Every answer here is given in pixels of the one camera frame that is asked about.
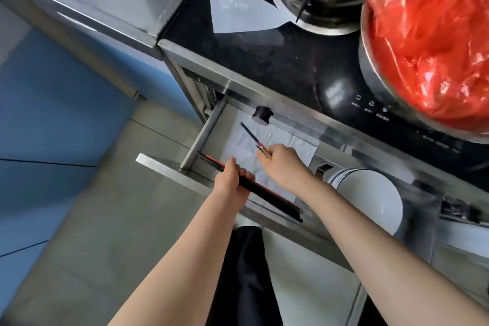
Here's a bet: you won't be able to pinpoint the person's left hand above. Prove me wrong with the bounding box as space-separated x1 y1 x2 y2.
213 158 256 204

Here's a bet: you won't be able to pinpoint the person's right hand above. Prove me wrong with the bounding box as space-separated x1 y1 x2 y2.
257 143 316 194

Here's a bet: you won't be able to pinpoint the single black red-banded chopstick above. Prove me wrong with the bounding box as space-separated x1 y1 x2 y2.
240 122 273 159

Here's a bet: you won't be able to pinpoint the bundle of black chopsticks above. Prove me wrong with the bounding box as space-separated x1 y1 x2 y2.
196 151 305 222

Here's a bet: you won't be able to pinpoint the person's right forearm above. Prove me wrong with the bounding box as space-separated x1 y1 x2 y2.
294 175 489 326

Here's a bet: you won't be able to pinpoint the person's left forearm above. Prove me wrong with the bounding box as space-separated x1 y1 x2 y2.
108 188 251 326

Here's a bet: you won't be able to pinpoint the white paper drawer liner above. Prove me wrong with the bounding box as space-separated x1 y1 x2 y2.
222 121 318 204

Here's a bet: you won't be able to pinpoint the stainless steel range body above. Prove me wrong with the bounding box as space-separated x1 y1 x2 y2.
158 39 489 326

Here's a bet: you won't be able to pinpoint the stainless steel drawer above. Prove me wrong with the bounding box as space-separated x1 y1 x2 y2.
135 94 440 273

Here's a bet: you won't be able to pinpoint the black glass cooktop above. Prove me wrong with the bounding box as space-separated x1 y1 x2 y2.
158 0 489 182

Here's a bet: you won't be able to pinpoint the person's black trousers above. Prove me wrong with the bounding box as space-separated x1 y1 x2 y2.
206 224 388 326

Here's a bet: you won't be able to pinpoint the large steel pot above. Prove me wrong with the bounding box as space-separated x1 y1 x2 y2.
358 1 489 145

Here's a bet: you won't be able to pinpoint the blue cabinet front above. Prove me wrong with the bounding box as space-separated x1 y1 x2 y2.
0 28 139 301

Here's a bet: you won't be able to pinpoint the red plastic bag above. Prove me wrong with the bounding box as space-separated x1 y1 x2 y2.
365 0 489 132

